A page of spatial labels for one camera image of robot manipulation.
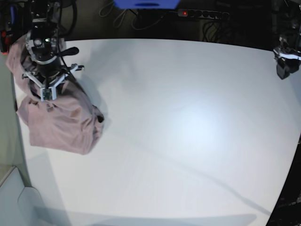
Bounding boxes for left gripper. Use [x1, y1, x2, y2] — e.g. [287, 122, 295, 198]
[277, 58, 300, 80]

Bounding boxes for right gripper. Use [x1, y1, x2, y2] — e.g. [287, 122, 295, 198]
[35, 61, 66, 82]

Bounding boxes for pink t-shirt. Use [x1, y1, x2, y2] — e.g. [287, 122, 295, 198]
[6, 36, 104, 155]

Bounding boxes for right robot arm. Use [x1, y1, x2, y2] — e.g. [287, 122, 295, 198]
[25, 0, 79, 86]

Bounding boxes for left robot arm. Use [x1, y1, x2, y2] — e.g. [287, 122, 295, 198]
[271, 0, 301, 80]

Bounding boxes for red black clamp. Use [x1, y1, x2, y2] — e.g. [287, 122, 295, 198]
[0, 22, 12, 55]

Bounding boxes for black power strip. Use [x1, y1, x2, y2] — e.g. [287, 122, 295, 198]
[177, 9, 230, 20]

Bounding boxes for blue box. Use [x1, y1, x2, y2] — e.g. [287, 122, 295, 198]
[113, 0, 180, 9]

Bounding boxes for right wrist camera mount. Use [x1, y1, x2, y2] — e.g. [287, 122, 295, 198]
[22, 64, 85, 101]

